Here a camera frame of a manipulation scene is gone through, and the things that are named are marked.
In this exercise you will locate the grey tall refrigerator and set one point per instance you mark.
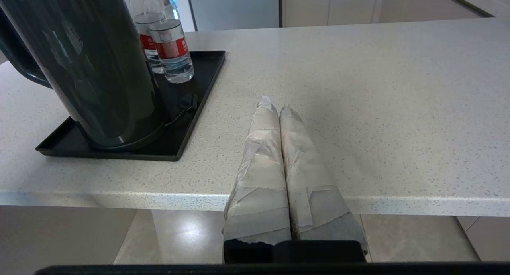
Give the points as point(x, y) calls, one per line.
point(235, 8)

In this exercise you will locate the water bottle red label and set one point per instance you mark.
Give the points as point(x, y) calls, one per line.
point(148, 42)
point(172, 48)

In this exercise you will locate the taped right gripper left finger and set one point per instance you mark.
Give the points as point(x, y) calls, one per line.
point(261, 179)

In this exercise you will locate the black round kettle base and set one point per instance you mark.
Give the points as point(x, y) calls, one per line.
point(153, 137)

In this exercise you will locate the black electric kettle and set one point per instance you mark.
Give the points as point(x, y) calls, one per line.
point(87, 67)

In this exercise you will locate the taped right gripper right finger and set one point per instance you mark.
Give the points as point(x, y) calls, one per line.
point(310, 187)

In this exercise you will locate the black rectangular serving tray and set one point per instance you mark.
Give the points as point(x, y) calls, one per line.
point(187, 87)

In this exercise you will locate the beige kitchen base cabinets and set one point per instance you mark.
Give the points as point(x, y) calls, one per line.
point(358, 6)

